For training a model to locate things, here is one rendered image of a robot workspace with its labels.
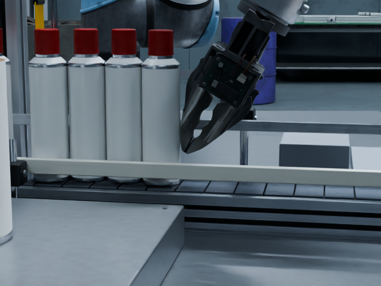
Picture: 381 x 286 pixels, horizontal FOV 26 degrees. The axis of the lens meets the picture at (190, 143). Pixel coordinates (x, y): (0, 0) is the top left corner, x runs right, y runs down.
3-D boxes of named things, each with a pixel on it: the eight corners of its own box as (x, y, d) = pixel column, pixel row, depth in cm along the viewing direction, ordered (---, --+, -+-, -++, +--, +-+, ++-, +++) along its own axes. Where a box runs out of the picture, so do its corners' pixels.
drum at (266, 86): (278, 105, 803) (280, 17, 788) (220, 105, 804) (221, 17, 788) (272, 97, 861) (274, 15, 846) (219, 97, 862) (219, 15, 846)
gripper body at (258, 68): (186, 84, 102) (235, -2, 99) (197, 76, 110) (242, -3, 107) (238, 116, 102) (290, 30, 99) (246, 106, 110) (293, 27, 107)
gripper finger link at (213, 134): (178, 159, 106) (214, 97, 103) (186, 150, 111) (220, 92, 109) (199, 171, 106) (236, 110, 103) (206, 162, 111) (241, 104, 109)
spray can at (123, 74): (100, 182, 112) (97, 29, 108) (116, 174, 116) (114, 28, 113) (135, 185, 110) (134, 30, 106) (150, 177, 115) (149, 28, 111)
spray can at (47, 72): (28, 183, 111) (22, 29, 108) (37, 174, 116) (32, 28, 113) (66, 183, 111) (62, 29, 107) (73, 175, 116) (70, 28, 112)
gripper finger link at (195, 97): (157, 146, 106) (193, 85, 104) (166, 138, 112) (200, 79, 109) (178, 159, 106) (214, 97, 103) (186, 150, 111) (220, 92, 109)
